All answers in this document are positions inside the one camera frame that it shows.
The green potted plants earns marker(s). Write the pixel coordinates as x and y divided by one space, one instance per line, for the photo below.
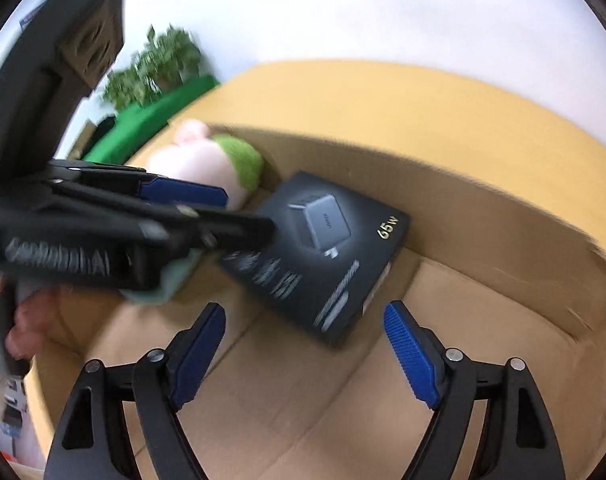
158 65

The black charger package box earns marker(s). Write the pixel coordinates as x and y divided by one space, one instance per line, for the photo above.
333 260

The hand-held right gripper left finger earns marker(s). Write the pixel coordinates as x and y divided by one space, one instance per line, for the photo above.
197 360

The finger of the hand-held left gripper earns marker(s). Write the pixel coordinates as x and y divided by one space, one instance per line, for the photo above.
183 194
233 230

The pink and green plush toy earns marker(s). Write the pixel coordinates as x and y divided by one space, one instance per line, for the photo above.
203 160

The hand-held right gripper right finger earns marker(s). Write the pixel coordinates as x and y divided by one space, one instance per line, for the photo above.
412 355

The green table cover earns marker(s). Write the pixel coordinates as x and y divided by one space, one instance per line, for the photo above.
143 120

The person's left hand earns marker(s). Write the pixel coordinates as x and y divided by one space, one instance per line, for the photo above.
30 320

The pale green soft item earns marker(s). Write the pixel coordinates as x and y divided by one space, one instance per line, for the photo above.
168 280

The brown cardboard box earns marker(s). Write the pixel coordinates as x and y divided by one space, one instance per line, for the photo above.
483 310

